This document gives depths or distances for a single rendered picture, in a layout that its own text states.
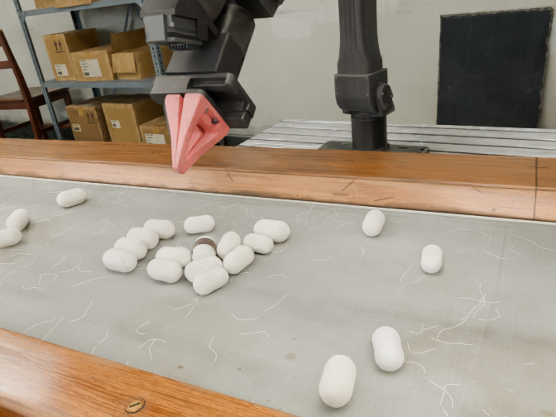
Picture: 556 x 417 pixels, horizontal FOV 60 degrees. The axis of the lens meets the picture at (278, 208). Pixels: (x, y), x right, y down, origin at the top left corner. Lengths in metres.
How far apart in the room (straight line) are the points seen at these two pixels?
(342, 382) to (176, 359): 0.13
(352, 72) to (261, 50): 2.07
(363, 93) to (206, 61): 0.35
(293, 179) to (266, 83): 2.33
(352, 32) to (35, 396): 0.66
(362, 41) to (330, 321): 0.53
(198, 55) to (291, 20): 2.21
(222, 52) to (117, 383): 0.34
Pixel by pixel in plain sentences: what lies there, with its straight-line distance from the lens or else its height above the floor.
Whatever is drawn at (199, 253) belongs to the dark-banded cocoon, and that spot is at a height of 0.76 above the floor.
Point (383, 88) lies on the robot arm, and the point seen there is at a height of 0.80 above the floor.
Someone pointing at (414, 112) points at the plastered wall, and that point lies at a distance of 2.57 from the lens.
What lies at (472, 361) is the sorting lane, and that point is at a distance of 0.35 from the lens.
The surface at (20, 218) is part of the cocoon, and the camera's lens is 0.66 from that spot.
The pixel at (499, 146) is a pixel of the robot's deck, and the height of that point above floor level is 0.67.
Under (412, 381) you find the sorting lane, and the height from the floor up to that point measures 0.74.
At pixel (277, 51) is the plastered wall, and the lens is 2.81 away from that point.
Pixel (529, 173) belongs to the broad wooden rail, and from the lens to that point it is 0.57.
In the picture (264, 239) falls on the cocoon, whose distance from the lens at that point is 0.46.
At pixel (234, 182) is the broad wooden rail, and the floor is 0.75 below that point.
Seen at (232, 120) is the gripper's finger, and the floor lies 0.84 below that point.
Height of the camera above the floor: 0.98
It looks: 25 degrees down
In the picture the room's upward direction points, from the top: 8 degrees counter-clockwise
